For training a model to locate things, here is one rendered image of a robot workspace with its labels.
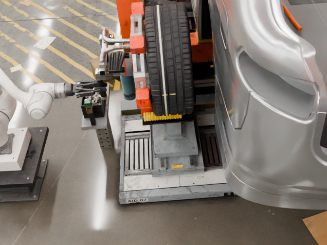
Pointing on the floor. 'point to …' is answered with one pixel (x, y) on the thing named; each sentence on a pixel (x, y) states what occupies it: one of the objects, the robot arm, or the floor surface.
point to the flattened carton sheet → (317, 227)
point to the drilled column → (105, 136)
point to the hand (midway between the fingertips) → (100, 87)
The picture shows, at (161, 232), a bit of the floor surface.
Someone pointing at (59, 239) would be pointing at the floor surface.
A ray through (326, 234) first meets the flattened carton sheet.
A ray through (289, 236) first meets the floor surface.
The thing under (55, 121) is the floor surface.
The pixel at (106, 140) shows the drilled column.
